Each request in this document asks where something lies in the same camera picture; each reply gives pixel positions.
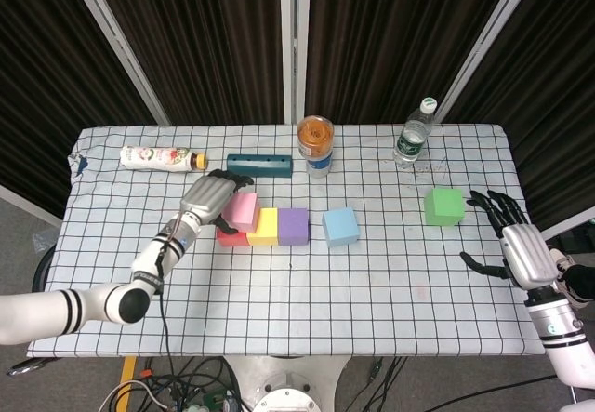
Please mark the clear green-label water bottle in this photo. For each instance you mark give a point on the clear green-label water bottle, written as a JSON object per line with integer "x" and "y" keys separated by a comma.
{"x": 411, "y": 140}

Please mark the white black sneaker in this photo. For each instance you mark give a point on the white black sneaker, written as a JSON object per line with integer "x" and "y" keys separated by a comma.
{"x": 563, "y": 258}

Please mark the light blue foam cube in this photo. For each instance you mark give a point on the light blue foam cube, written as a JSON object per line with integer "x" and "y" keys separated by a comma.
{"x": 340, "y": 226}

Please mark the teal half-round block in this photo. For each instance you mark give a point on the teal half-round block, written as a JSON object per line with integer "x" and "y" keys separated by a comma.
{"x": 265, "y": 166}

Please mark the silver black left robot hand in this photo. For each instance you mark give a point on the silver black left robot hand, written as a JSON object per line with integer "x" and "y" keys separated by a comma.
{"x": 207, "y": 195}

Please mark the purple foam cube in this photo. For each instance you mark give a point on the purple foam cube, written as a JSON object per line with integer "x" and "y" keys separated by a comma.
{"x": 294, "y": 223}

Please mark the black round stool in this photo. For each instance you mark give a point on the black round stool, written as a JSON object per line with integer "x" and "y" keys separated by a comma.
{"x": 39, "y": 272}

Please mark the white partition base rail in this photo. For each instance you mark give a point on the white partition base rail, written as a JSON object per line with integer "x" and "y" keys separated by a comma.
{"x": 567, "y": 228}

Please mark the clear jar of rubber bands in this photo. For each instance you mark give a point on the clear jar of rubber bands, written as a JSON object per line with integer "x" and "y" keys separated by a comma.
{"x": 316, "y": 135}

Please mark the white partition frame post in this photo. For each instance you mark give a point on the white partition frame post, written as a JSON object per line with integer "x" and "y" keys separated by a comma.
{"x": 485, "y": 44}
{"x": 294, "y": 44}
{"x": 119, "y": 44}

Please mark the white black-checked tablecloth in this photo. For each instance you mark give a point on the white black-checked tablecloth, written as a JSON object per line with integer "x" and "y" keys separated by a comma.
{"x": 279, "y": 309}

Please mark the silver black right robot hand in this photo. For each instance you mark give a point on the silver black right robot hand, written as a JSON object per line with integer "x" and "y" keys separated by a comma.
{"x": 530, "y": 254}

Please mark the pink foam cube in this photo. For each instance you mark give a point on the pink foam cube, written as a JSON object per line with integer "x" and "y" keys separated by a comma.
{"x": 241, "y": 209}

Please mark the yellow foam cube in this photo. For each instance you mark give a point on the yellow foam cube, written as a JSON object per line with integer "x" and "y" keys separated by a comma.
{"x": 265, "y": 230}

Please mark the red foam cube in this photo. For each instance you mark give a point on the red foam cube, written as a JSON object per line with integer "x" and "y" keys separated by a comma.
{"x": 230, "y": 240}

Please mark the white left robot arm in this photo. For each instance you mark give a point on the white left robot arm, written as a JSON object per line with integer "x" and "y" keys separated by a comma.
{"x": 46, "y": 314}

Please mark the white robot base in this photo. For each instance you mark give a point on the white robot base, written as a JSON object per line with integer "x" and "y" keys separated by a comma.
{"x": 283, "y": 384}

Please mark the green foam cube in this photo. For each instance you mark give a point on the green foam cube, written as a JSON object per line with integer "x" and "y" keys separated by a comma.
{"x": 444, "y": 207}

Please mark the white yellow-capped drink bottle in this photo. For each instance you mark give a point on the white yellow-capped drink bottle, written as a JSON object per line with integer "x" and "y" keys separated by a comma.
{"x": 158, "y": 157}

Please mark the dark pleated partition panel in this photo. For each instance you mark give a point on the dark pleated partition panel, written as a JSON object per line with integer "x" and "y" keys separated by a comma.
{"x": 200, "y": 44}
{"x": 548, "y": 105}
{"x": 46, "y": 82}
{"x": 395, "y": 35}

